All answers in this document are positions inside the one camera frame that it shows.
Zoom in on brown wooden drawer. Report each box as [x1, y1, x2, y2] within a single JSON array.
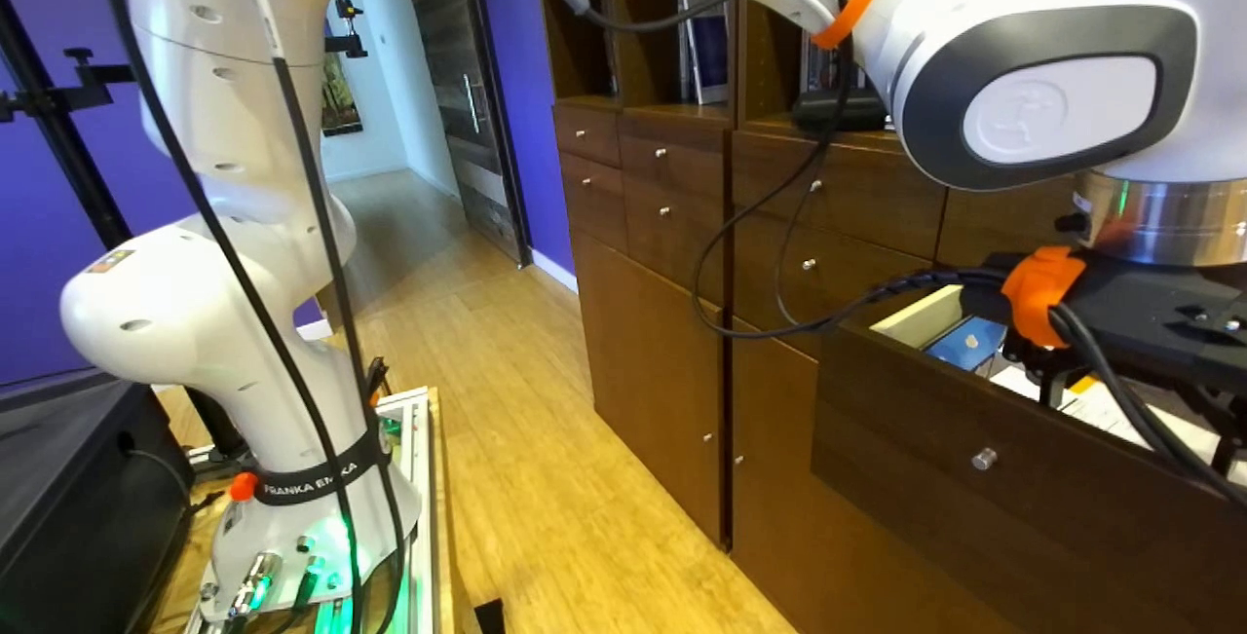
[[623, 176, 731, 306], [559, 152, 628, 252], [935, 176, 1084, 271], [552, 102, 623, 168], [732, 215, 938, 359], [812, 283, 1247, 634], [732, 131, 948, 261], [618, 118, 733, 204]]

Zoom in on white papers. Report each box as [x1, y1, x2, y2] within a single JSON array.
[[989, 361, 1247, 491]]

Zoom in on blue box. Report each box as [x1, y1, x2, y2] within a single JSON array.
[[924, 317, 1010, 374]]

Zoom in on black device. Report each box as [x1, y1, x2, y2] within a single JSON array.
[[792, 89, 889, 134]]

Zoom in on brown wooden cabinet door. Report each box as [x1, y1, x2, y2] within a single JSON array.
[[571, 230, 729, 549], [730, 320, 985, 634]]

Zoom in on row of books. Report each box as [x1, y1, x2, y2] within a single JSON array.
[[800, 28, 870, 95], [678, 0, 732, 107]]

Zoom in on glass sliding door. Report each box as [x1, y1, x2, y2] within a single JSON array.
[[411, 0, 534, 268]]

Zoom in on black case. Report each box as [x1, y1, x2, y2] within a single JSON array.
[[0, 376, 198, 634]]

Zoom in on brown wooden wall cabinet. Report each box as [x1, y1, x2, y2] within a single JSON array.
[[539, 0, 1247, 634]]

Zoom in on silver door handle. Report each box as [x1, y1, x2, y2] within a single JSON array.
[[464, 73, 490, 135]]

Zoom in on framed wall picture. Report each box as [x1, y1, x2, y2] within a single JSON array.
[[321, 50, 364, 137]]

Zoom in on camera on mount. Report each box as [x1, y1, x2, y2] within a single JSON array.
[[324, 0, 370, 60]]

